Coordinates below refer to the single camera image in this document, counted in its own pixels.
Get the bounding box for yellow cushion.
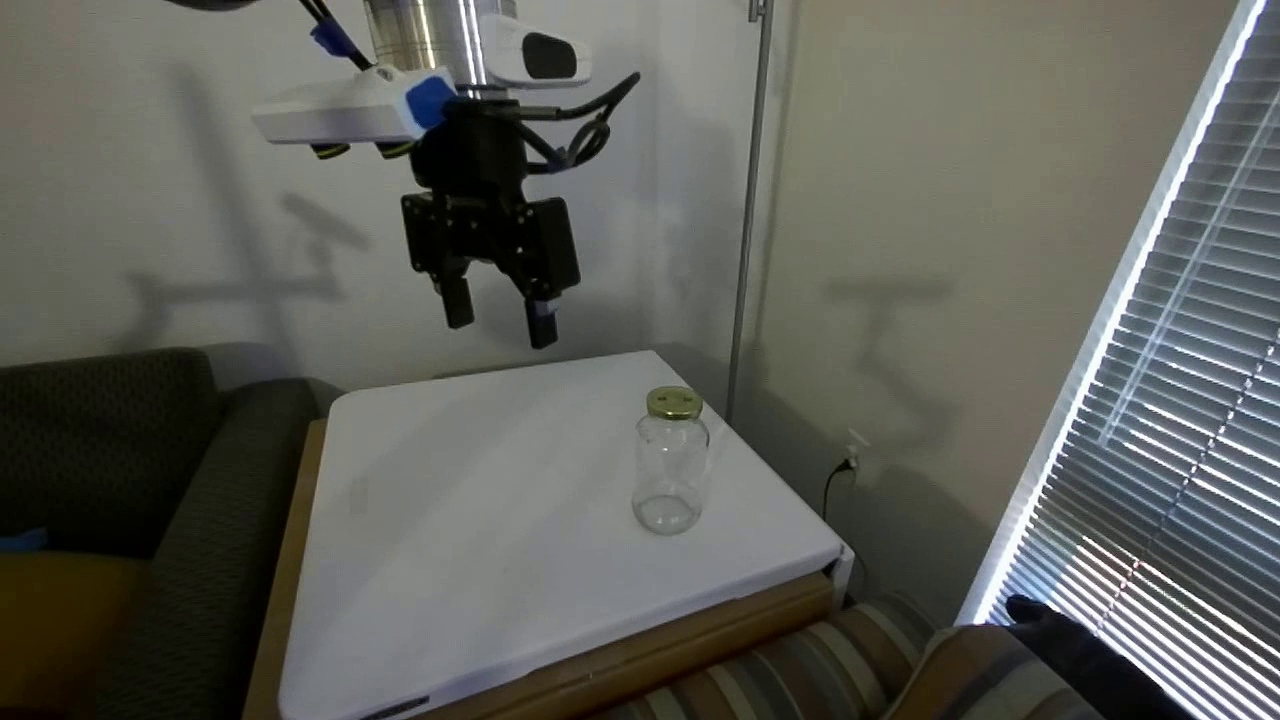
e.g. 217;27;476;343
0;546;151;712

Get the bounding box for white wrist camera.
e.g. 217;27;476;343
249;69;463;152

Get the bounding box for clear glass jar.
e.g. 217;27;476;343
628;405;716;541

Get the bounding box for black power cord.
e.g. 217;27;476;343
814;453;861;533

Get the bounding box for dark grey armchair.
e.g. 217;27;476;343
0;340;344;720

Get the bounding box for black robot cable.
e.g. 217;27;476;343
513;69;643;179

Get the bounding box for black bulky object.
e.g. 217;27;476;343
998;592;1191;720

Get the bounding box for white rectangular board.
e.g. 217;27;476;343
275;348;854;720

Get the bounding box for white window blinds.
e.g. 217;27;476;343
957;0;1280;720

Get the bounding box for thin metal pole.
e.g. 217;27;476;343
722;0;779;419

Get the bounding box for striped sofa cushion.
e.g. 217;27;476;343
877;619;1113;720

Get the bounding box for wooden table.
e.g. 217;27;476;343
240;412;840;720

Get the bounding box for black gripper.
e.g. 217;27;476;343
396;95;583;354

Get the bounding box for white wall outlet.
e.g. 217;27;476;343
840;428;871;487

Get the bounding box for gold metal jar lid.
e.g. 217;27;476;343
643;378;706;419

